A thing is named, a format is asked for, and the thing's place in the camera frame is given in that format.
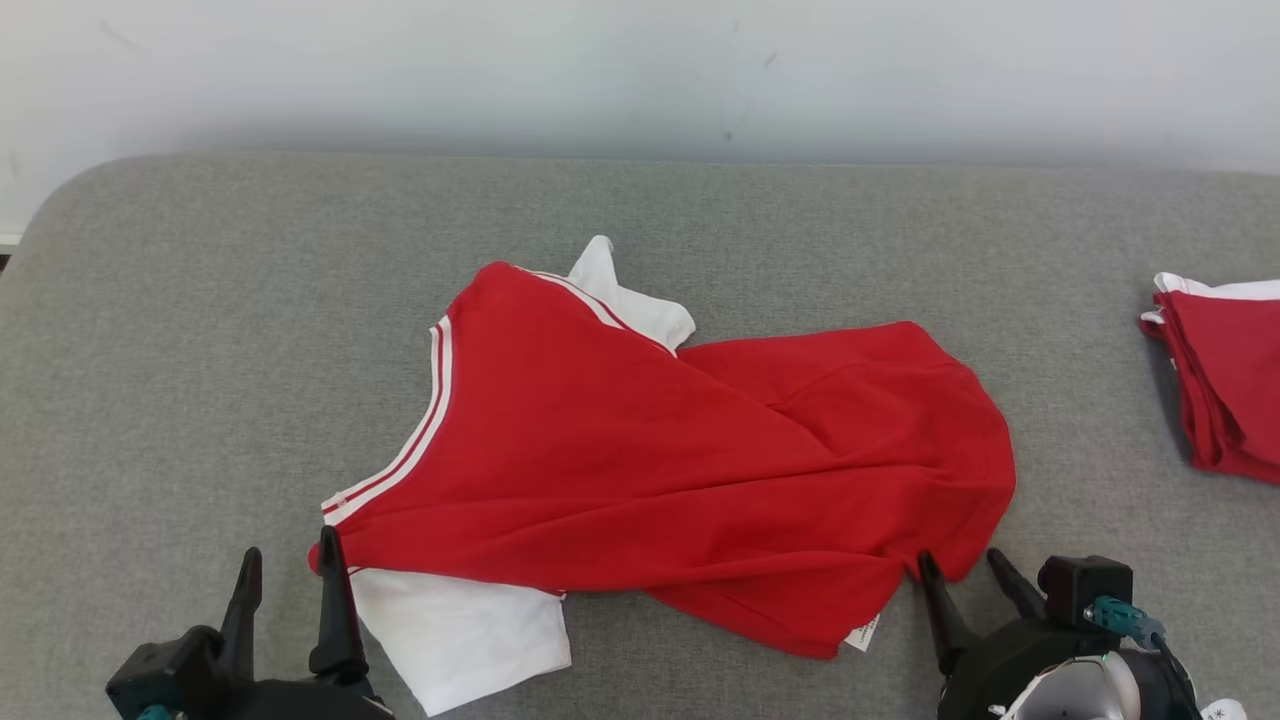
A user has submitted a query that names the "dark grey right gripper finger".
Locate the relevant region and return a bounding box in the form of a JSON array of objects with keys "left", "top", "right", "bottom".
[
  {"left": 987, "top": 548, "right": 1048, "bottom": 621},
  {"left": 917, "top": 550, "right": 976, "bottom": 676}
]

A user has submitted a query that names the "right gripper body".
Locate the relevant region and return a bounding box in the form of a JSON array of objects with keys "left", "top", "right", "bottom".
[{"left": 937, "top": 618, "right": 1201, "bottom": 720}]

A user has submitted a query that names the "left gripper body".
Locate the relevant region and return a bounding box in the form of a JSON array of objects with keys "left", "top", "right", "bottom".
[{"left": 215, "top": 665, "right": 396, "bottom": 720}]

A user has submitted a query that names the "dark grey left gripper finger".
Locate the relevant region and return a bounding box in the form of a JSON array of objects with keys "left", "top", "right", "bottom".
[
  {"left": 222, "top": 547, "right": 263, "bottom": 681},
  {"left": 308, "top": 527, "right": 369, "bottom": 686}
]

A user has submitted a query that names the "small red garment number print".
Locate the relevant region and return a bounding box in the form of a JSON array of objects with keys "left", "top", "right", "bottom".
[{"left": 1138, "top": 272, "right": 1280, "bottom": 486}]

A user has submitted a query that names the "red jersey with white sleeves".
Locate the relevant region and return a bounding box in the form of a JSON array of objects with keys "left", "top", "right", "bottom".
[{"left": 308, "top": 235, "right": 1017, "bottom": 717}]

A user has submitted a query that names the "thin black cable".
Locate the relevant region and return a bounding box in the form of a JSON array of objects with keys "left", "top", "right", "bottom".
[{"left": 1150, "top": 630, "right": 1201, "bottom": 703}]

